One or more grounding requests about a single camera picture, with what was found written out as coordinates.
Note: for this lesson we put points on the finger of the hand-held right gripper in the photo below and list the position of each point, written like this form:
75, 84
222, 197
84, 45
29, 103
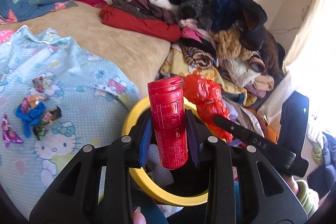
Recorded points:
258, 140

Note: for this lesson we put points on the beige bed blanket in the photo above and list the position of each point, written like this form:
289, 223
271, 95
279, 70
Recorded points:
105, 40

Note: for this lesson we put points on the person's right forearm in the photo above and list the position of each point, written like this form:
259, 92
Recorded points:
307, 197

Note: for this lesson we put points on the dark teal cloth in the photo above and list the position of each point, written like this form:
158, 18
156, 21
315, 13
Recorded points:
152, 213

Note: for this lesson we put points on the striped sleeve with brown cuff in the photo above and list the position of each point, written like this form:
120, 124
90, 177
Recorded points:
257, 64

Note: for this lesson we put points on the blue floral quilt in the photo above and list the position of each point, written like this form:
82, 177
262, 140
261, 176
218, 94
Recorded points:
31, 1

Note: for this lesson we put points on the yellow-rimmed black trash bin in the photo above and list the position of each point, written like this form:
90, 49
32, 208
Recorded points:
173, 197

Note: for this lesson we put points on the light blue cartoon sheet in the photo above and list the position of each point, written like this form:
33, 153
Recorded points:
78, 77

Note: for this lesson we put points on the pile of clothes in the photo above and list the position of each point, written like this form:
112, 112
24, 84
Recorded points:
178, 64

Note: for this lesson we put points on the brown fuzzy blanket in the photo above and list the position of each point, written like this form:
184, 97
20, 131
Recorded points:
273, 53

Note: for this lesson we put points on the dark candy wrapper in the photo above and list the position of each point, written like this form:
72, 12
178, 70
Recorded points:
50, 116

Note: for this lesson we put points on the white fleece garment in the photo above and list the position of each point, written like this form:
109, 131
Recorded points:
240, 71

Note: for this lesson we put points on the dark blue fuzzy garment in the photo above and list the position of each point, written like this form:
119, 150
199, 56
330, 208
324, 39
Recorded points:
224, 8

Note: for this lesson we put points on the cream white garment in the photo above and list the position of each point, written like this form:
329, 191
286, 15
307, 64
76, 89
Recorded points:
162, 1

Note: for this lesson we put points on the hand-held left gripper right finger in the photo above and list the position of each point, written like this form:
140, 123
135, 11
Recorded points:
193, 140

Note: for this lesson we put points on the grey speckled garment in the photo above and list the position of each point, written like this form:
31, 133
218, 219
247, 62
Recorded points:
197, 11

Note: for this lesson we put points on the person's left hand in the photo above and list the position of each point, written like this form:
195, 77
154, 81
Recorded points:
139, 218

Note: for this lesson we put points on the peach towel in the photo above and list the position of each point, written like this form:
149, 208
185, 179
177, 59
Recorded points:
265, 82

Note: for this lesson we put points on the brown striped knit garment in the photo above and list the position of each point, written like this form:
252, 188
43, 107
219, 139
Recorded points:
197, 57

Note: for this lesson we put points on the white foam net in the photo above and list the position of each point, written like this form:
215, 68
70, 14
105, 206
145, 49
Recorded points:
162, 171

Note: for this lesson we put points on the red plastic bag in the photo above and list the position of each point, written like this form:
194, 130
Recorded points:
207, 98

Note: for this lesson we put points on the tan fuzzy garment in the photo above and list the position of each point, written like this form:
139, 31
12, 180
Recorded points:
231, 43

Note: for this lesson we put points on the purple candy wrapper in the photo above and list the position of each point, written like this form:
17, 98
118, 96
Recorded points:
10, 134

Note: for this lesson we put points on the red folded garment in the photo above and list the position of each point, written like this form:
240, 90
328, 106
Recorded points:
141, 24

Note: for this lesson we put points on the red bottle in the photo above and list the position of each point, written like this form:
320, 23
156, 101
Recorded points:
169, 121

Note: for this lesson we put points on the lavender garment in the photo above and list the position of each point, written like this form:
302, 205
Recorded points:
256, 90

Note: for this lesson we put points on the pink garment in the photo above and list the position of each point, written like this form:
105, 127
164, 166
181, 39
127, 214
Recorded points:
193, 33

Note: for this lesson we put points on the pink orange candy wrapper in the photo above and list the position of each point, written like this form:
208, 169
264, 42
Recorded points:
32, 102

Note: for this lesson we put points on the small colourful candy wrapper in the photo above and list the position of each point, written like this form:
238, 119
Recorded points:
40, 83

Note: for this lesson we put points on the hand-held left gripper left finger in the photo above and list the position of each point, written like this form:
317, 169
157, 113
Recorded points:
145, 140

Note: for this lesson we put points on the pink cartoon blanket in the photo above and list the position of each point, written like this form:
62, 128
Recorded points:
5, 36

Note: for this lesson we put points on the brown dotted garment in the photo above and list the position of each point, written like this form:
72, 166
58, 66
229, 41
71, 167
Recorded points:
136, 7

